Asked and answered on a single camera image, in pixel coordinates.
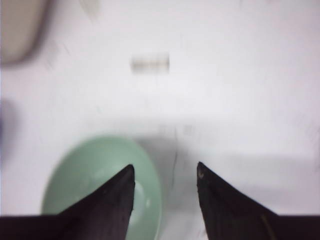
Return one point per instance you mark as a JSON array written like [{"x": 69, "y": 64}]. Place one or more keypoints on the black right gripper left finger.
[{"x": 102, "y": 215}]

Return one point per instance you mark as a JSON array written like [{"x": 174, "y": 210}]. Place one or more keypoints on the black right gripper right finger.
[{"x": 229, "y": 214}]

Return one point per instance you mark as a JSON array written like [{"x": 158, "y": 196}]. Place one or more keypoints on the green bowl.
[{"x": 95, "y": 161}]

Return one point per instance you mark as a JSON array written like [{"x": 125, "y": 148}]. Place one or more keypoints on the cream and chrome toaster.
[{"x": 21, "y": 26}]

